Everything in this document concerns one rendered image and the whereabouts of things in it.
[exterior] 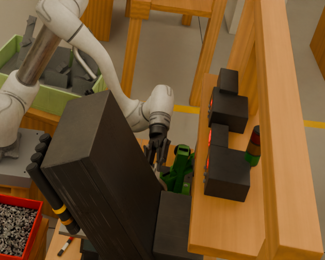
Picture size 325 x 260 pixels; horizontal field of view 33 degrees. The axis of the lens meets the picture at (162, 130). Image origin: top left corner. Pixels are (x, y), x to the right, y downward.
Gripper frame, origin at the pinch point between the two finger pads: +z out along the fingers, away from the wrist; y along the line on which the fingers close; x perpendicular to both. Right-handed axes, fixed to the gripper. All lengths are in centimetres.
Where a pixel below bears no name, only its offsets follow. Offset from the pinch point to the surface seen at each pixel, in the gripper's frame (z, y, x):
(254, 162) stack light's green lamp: 14, 54, -11
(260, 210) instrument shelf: 28, 53, -7
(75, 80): -81, -79, 10
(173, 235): 28.8, 14.8, -1.7
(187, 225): 23.5, 16.7, 3.3
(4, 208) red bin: 12, -65, -21
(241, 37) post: -61, 33, 9
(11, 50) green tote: -102, -115, -14
